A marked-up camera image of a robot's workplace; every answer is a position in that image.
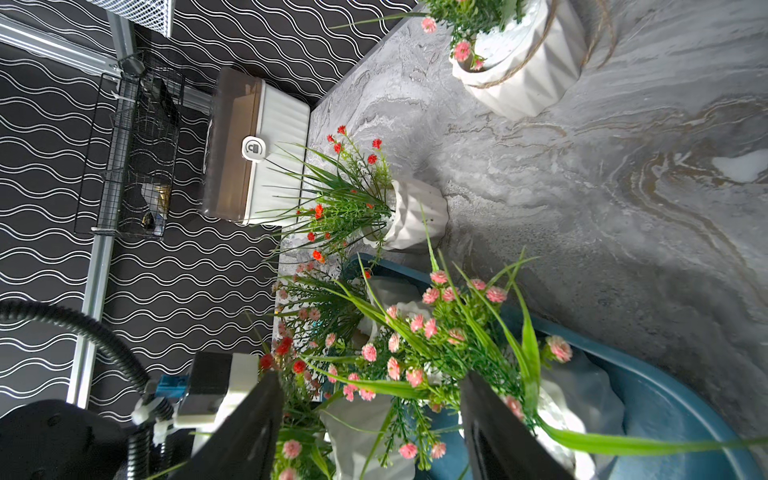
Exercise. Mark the brown lid storage box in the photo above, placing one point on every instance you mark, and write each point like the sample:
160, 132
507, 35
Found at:
255, 152

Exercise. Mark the white pot green plant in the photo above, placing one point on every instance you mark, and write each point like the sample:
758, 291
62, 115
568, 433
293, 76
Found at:
469, 334

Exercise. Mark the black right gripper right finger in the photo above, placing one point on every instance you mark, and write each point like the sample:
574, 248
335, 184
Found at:
499, 445

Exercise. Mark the black wire wall basket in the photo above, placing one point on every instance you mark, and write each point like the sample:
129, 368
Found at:
128, 173

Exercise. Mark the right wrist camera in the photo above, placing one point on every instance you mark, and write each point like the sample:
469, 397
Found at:
209, 392

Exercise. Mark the pink flower potted plant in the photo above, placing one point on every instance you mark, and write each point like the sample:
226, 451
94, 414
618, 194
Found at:
363, 333

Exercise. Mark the white wire wall basket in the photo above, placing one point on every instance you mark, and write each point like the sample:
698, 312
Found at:
155, 15

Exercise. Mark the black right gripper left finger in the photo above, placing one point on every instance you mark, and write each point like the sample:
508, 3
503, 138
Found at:
244, 446

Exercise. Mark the red flower potted plant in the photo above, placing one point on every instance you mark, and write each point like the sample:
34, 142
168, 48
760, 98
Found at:
354, 197

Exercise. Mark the white pot pink flowers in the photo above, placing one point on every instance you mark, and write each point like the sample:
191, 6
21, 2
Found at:
324, 436

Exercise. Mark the teal plastic tray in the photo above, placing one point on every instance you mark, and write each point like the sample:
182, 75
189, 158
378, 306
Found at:
601, 390

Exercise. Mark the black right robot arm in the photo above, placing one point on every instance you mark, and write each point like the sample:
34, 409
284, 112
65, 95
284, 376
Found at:
53, 439

